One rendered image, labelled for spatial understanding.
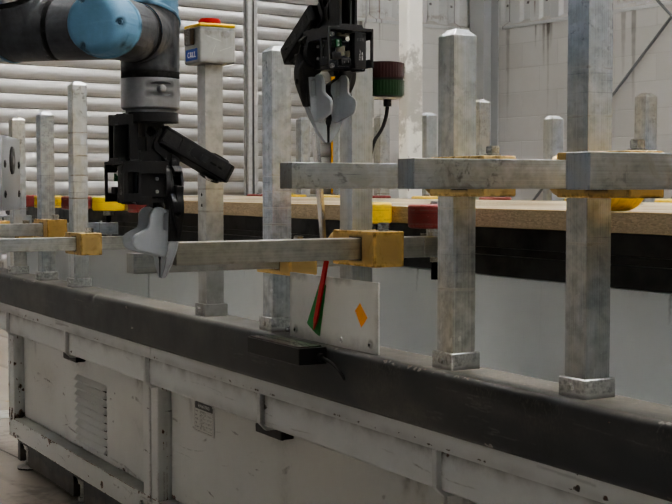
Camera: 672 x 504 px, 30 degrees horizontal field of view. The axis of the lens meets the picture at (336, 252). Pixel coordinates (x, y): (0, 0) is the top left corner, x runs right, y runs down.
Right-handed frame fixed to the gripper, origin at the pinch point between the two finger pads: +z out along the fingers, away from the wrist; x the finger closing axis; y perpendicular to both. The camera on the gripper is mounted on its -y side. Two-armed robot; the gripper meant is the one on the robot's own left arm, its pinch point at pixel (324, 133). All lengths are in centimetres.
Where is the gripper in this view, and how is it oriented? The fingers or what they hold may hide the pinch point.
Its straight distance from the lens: 174.1
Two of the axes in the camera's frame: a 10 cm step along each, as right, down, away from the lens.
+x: 8.7, -0.3, 5.0
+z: 0.0, 10.0, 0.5
